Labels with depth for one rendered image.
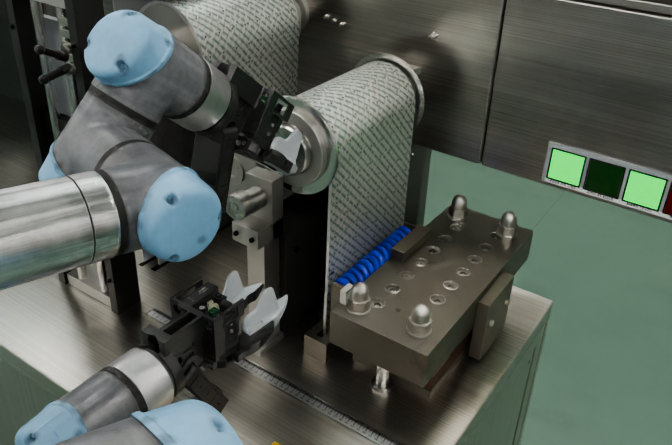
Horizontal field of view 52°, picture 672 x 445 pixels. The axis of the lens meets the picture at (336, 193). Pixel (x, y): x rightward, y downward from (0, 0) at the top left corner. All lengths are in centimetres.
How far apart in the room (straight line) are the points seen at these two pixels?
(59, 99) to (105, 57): 50
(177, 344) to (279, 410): 30
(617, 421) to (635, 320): 56
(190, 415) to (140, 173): 23
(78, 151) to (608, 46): 75
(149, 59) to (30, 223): 21
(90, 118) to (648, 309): 257
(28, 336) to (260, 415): 42
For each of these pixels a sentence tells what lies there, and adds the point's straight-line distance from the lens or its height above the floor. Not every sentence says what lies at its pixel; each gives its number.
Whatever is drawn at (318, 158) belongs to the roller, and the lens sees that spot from 95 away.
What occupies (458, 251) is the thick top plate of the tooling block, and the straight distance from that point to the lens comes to 118.
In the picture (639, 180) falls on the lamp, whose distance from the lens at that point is 114.
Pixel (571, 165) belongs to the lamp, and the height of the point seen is 119.
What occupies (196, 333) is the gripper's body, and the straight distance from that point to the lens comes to 82.
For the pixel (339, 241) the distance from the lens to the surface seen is 106.
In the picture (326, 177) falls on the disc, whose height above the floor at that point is 122.
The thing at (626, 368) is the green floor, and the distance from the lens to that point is 269.
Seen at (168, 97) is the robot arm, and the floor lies 142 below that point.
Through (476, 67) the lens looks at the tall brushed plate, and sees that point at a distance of 117.
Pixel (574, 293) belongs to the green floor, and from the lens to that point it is 297.
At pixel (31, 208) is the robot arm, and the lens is 56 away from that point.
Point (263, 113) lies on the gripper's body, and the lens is 83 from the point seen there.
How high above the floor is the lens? 168
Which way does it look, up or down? 29 degrees down
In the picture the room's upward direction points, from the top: 2 degrees clockwise
